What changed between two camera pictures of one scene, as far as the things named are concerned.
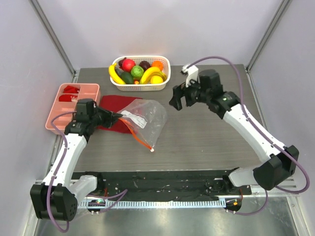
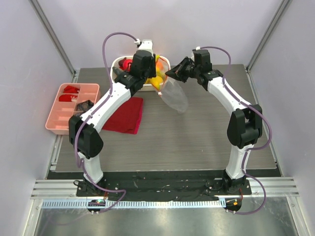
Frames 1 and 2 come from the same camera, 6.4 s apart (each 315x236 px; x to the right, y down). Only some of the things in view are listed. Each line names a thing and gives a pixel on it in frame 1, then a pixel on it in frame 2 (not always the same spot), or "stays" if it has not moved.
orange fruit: [157, 63] stays
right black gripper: [183, 96] → [185, 69]
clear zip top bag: [146, 119] → [173, 89]
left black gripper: [110, 117] → [153, 73]
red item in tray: [68, 98] stays
